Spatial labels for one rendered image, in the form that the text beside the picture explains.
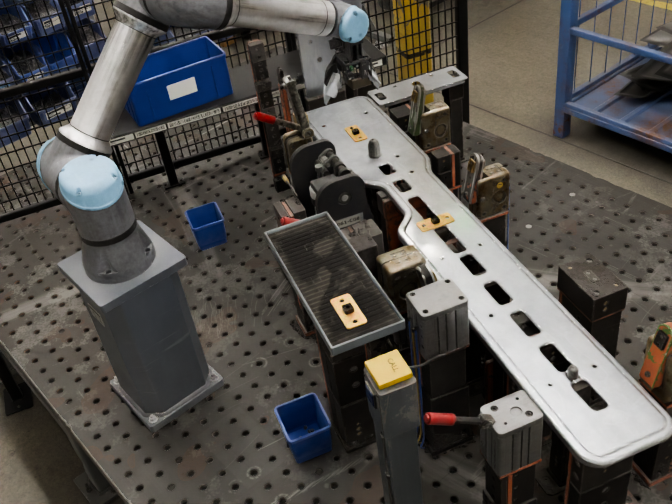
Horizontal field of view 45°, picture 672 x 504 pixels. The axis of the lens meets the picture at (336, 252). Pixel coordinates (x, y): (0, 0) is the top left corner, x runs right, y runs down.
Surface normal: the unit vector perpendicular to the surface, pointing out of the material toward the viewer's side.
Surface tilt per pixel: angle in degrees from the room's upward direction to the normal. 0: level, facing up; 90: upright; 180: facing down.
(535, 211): 0
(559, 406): 0
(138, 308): 90
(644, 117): 0
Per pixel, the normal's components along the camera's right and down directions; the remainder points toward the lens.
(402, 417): 0.37, 0.55
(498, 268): -0.12, -0.77
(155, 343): 0.65, 0.41
